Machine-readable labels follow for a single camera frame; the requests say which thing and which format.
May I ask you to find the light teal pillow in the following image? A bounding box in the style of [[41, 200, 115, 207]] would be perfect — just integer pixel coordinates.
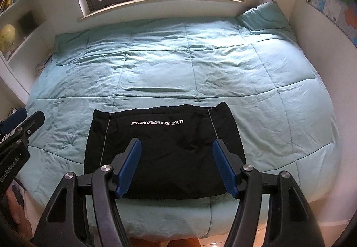
[[237, 0, 292, 32]]

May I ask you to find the black hooded jacket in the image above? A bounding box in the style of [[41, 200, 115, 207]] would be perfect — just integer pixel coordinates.
[[84, 101, 246, 199]]

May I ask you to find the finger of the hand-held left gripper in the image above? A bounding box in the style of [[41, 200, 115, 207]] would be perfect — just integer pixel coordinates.
[[0, 108, 27, 134], [12, 111, 46, 147]]

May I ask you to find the beige windowsill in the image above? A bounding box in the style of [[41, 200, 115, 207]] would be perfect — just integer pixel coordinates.
[[77, 0, 251, 23]]

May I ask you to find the light teal quilt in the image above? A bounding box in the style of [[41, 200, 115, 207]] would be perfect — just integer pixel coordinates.
[[21, 17, 339, 238]]

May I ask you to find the white shelf unit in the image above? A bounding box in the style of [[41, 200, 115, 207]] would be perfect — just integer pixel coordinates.
[[0, 0, 53, 102]]

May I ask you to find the person's left hand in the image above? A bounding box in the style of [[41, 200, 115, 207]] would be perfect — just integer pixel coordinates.
[[6, 188, 32, 239]]

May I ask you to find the yellow globe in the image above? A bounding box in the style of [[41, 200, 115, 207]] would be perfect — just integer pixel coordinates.
[[0, 24, 16, 54]]

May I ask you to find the person's leg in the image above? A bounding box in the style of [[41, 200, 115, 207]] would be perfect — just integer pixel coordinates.
[[130, 237, 203, 247]]

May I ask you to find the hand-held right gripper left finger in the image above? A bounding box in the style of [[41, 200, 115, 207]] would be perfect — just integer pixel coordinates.
[[33, 138, 142, 247]]

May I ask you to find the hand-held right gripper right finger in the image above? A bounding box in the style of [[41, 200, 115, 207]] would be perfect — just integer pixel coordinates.
[[212, 138, 325, 247]]

